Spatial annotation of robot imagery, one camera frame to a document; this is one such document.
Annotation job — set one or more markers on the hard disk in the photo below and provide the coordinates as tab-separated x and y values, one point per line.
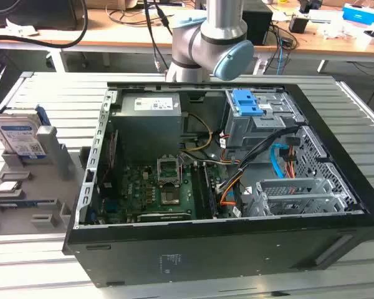
15	134

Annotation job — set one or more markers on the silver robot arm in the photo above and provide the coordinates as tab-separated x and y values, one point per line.
224	18

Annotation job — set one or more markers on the grey metal disk bay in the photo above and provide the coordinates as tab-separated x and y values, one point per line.
299	187

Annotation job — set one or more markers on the white crumpled paper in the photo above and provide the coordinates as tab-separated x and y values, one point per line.
22	28

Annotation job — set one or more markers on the large black box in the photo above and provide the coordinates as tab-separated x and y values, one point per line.
34	14

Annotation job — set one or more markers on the silver CPU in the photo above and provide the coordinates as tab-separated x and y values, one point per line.
6	187

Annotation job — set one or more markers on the grey parts rack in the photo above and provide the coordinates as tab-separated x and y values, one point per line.
28	193

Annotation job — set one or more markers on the blue RAM stick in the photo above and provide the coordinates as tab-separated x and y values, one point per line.
18	204

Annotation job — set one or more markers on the grey power supply unit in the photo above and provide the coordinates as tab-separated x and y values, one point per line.
143	130

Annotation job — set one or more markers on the green motherboard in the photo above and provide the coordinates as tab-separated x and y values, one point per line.
137	187

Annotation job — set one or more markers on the CPU socket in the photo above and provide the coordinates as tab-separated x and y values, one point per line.
170	198

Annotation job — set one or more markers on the black RAM slot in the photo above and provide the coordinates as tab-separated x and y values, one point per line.
199	190
210	190

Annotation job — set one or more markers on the blue plastic drive latch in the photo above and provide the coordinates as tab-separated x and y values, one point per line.
244	102

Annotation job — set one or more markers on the grey metal drive cage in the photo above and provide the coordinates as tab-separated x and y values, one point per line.
240	130

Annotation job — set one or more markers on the black speaker box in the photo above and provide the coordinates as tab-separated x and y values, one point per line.
258	21

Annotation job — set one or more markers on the black open PC case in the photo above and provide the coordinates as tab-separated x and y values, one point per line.
205	249

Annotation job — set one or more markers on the small black cube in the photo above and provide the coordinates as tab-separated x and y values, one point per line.
298	24

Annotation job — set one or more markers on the blue cardboard box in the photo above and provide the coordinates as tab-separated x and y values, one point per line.
360	13

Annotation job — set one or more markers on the wooden desk with white frame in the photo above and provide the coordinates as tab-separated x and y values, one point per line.
112	34
330	46

